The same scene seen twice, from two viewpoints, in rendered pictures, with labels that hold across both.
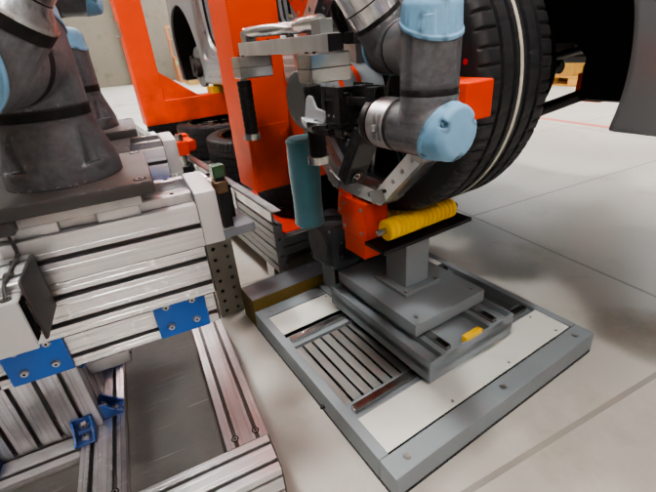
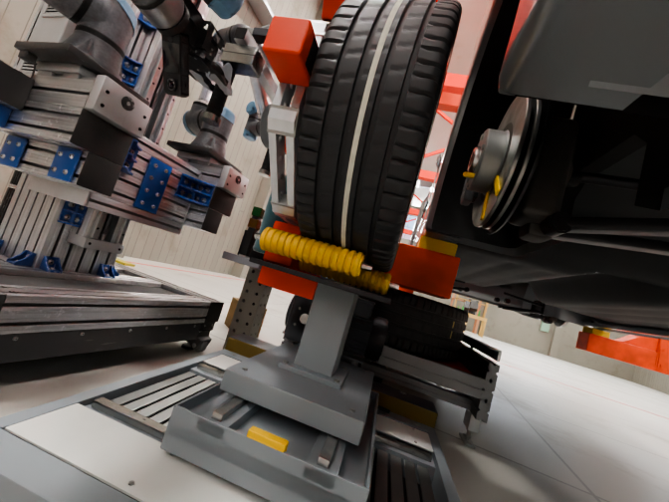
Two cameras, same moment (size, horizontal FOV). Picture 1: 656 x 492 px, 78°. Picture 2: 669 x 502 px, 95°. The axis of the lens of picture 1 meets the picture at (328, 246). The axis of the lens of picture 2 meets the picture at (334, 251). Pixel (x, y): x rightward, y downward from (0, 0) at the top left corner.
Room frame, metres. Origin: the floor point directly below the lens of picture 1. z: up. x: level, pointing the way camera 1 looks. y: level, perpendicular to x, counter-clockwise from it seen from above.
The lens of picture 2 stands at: (0.53, -0.78, 0.46)
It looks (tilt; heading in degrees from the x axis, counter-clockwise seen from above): 6 degrees up; 43
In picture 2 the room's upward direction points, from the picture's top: 17 degrees clockwise
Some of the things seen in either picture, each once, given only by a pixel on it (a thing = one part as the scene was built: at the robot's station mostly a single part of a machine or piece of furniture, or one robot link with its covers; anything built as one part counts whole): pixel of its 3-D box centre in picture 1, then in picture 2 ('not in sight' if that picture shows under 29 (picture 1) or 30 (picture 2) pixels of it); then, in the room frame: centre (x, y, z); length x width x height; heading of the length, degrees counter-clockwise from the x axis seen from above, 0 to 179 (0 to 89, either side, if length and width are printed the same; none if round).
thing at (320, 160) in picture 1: (315, 123); (220, 94); (0.81, 0.00, 0.83); 0.04 x 0.04 x 0.16
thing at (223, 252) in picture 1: (220, 264); (250, 312); (1.41, 0.44, 0.21); 0.10 x 0.10 x 0.42; 31
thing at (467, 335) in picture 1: (414, 307); (300, 412); (1.13, -0.28, 0.13); 0.50 x 0.36 x 0.10; 31
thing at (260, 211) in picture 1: (195, 173); not in sight; (2.54, 0.80, 0.28); 2.47 x 0.09 x 0.22; 31
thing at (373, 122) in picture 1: (389, 123); (159, 3); (0.62, -0.11, 0.85); 0.08 x 0.05 x 0.08; 121
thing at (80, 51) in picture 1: (58, 55); (218, 122); (1.05, 0.58, 0.98); 0.13 x 0.12 x 0.14; 99
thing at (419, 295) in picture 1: (407, 255); (326, 334); (1.16, -0.26, 0.32); 0.40 x 0.30 x 0.28; 31
